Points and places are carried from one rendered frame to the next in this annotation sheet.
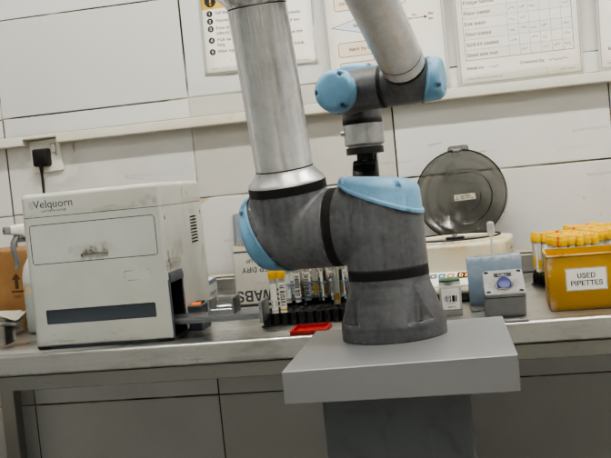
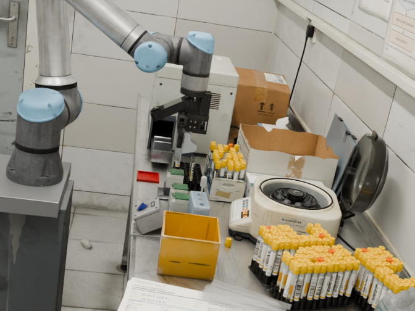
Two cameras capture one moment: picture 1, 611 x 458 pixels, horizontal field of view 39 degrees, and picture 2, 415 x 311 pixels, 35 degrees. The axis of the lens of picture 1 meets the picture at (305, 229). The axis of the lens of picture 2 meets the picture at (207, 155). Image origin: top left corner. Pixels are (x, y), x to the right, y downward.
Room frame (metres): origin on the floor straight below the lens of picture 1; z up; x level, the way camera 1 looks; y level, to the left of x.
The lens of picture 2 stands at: (1.19, -1.80, 1.64)
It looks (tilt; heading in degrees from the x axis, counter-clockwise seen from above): 20 degrees down; 72
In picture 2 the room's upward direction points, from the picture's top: 10 degrees clockwise
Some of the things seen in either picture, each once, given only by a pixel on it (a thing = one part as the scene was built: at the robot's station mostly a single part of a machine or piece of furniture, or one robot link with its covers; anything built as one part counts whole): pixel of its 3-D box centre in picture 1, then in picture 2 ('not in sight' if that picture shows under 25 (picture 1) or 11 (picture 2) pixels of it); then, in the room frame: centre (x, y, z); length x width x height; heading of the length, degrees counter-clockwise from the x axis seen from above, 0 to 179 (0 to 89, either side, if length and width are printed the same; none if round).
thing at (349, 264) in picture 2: not in sight; (344, 282); (1.92, -0.67, 0.93); 0.02 x 0.02 x 0.11
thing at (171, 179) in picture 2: not in sight; (174, 182); (1.64, -0.12, 0.92); 0.05 x 0.04 x 0.06; 170
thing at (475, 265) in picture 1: (495, 281); (197, 216); (1.65, -0.35, 0.92); 0.10 x 0.07 x 0.10; 82
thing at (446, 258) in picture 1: (455, 263); (285, 211); (1.91, -0.32, 0.94); 0.30 x 0.24 x 0.12; 162
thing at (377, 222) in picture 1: (377, 220); (41, 116); (1.25, -0.11, 1.08); 0.13 x 0.12 x 0.14; 68
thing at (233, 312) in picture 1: (213, 310); (161, 144); (1.66, 0.19, 0.92); 0.21 x 0.07 x 0.05; 81
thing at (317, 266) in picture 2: not in sight; (312, 285); (1.83, -0.68, 0.93); 0.02 x 0.02 x 0.11
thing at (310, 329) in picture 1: (311, 329); (147, 176); (1.59, 0.01, 0.88); 0.07 x 0.07 x 0.01; 81
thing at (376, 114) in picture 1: (358, 94); (197, 53); (1.65, -0.12, 1.30); 0.09 x 0.08 x 0.11; 158
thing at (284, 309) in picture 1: (306, 292); (190, 163); (1.71, 0.01, 0.93); 0.17 x 0.09 x 0.11; 81
